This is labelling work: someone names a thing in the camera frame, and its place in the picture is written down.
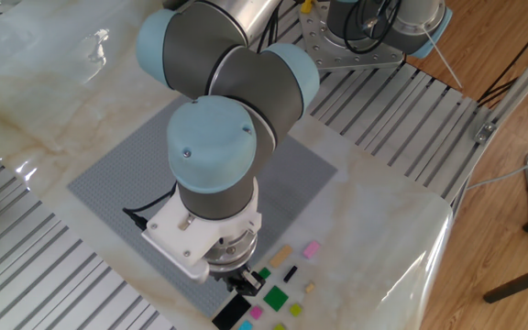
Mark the square green Lego plate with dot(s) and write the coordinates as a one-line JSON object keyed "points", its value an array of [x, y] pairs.
{"points": [[276, 298]]}

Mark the small magenta Lego brick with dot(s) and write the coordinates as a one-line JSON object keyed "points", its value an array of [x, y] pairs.
{"points": [[256, 312]]}

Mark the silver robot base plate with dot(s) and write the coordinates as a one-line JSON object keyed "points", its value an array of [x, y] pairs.
{"points": [[328, 55]]}

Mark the small black Lego brick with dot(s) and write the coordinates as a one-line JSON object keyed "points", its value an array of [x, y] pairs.
{"points": [[290, 273]]}

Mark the long green Lego plate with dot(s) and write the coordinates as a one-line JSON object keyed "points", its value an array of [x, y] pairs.
{"points": [[265, 273]]}

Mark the long tan Lego plate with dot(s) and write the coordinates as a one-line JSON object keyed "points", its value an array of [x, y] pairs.
{"points": [[281, 256]]}

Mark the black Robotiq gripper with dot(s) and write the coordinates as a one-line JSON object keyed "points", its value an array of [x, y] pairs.
{"points": [[229, 272]]}

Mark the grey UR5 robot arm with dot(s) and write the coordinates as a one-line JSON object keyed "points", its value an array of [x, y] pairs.
{"points": [[227, 151]]}

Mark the small lime Lego brick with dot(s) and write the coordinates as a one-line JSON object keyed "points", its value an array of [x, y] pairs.
{"points": [[279, 327], [295, 310]]}

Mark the small yellow object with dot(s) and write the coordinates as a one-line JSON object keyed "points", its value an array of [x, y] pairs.
{"points": [[306, 5]]}

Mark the white zip tie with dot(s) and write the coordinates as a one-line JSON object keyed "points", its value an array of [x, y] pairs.
{"points": [[443, 57]]}

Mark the large grey Lego baseplate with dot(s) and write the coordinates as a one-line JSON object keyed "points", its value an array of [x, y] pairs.
{"points": [[122, 179]]}

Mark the tiny tan Lego brick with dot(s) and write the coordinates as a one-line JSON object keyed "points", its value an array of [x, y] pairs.
{"points": [[309, 287]]}

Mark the marble pattern table mat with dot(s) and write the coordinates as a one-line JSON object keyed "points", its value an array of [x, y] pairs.
{"points": [[360, 238]]}

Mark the aluminium frame post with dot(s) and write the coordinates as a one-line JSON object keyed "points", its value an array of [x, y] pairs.
{"points": [[520, 82]]}

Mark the large black Lego plate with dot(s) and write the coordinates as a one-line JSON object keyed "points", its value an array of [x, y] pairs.
{"points": [[229, 314]]}

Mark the pink Lego brick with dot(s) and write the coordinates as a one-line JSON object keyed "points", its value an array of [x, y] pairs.
{"points": [[311, 249]]}

